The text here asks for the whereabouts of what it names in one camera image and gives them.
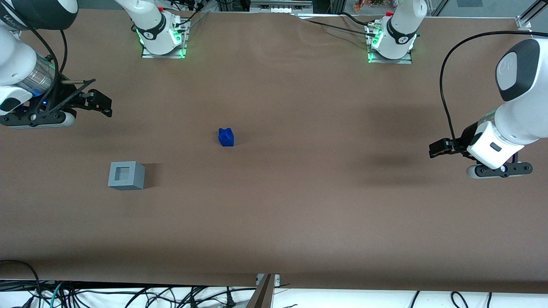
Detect gray cube base with socket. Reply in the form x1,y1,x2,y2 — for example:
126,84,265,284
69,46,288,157
108,161,145,190

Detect aluminium corner profile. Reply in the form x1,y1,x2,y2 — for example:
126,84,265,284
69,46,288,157
516,0,548,31

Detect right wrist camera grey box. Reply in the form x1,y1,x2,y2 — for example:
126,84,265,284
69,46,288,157
0,110,77,129

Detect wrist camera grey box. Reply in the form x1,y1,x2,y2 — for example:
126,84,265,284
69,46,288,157
467,162,533,179
0,110,77,129

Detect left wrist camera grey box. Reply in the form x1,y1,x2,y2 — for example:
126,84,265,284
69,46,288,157
467,162,533,179

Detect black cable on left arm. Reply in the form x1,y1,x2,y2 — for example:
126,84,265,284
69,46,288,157
440,31,548,150

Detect black cables at right base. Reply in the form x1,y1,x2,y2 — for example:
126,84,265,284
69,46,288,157
170,0,211,33

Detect short black table cable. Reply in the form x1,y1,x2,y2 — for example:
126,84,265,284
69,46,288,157
340,12,374,28

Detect long black table cable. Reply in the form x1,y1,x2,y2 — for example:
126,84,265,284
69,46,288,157
305,19,378,38

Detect black floor cable loop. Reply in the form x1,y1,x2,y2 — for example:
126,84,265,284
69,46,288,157
0,260,42,308

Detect teal floor cable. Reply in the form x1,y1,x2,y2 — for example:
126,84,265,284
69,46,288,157
48,281,66,308

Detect silver background frame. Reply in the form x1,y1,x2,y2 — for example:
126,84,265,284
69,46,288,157
250,0,314,13

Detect aluminium profile post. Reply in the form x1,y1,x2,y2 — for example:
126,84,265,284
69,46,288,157
246,274,275,308

